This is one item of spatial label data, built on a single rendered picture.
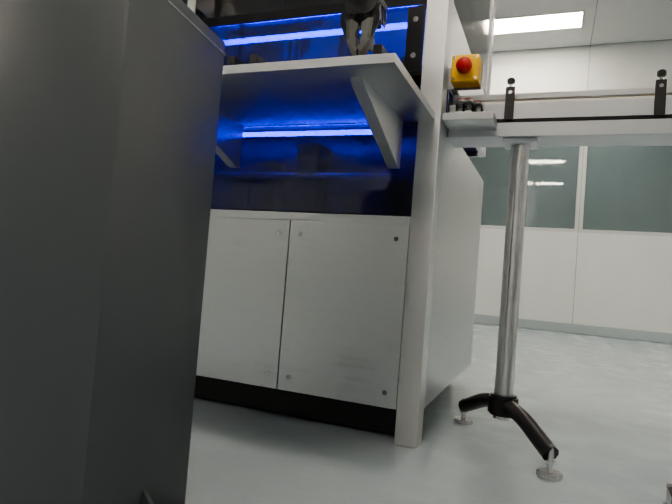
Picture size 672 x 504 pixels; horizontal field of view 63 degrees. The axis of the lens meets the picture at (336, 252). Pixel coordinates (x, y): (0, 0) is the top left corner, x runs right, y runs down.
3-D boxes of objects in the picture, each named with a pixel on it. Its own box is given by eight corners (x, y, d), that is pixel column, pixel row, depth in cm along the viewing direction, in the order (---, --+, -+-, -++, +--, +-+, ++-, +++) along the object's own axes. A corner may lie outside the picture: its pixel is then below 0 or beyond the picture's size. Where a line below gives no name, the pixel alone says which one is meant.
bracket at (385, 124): (389, 168, 148) (392, 121, 148) (399, 168, 147) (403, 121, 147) (345, 136, 116) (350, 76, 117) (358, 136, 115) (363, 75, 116)
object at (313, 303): (99, 329, 310) (114, 176, 313) (469, 384, 234) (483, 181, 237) (-94, 348, 217) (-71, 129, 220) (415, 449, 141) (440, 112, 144)
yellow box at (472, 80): (454, 91, 149) (456, 65, 150) (481, 89, 147) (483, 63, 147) (449, 81, 142) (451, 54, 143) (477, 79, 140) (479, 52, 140)
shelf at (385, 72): (225, 133, 177) (226, 127, 178) (440, 128, 152) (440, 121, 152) (117, 81, 133) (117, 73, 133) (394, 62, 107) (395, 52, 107)
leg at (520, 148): (486, 411, 155) (505, 145, 158) (520, 417, 152) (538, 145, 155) (483, 418, 147) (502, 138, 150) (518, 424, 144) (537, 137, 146)
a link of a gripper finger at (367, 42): (378, 68, 122) (381, 28, 123) (370, 57, 117) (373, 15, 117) (365, 69, 123) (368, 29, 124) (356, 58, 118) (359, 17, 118)
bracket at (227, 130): (231, 167, 166) (235, 125, 167) (239, 167, 165) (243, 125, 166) (156, 139, 135) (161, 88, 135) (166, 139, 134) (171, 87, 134)
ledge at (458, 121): (451, 133, 157) (451, 127, 157) (498, 133, 152) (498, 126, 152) (442, 120, 143) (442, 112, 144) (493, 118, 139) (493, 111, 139)
